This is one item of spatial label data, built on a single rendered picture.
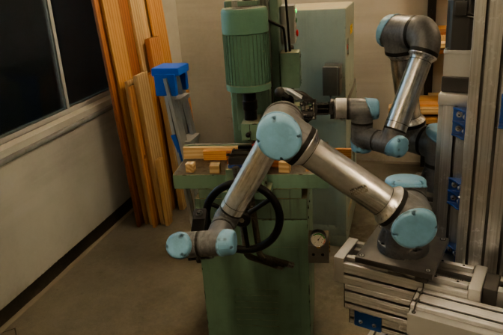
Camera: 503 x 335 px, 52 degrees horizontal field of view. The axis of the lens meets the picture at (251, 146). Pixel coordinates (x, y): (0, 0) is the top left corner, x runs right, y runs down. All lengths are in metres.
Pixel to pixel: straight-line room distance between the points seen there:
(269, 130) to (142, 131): 2.22
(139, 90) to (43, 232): 1.03
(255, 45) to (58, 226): 1.80
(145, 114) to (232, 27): 1.61
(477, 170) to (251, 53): 0.87
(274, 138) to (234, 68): 0.70
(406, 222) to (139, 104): 2.33
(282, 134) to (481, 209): 0.69
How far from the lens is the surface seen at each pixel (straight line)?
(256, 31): 1.92
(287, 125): 1.28
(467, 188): 1.67
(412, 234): 1.41
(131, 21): 3.70
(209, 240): 1.50
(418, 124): 2.03
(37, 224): 3.10
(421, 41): 1.81
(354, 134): 1.85
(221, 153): 2.13
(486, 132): 1.60
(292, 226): 2.05
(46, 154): 3.11
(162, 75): 2.84
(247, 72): 1.94
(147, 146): 3.47
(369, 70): 4.34
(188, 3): 4.61
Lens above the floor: 1.65
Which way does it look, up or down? 19 degrees down
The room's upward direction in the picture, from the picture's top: 4 degrees counter-clockwise
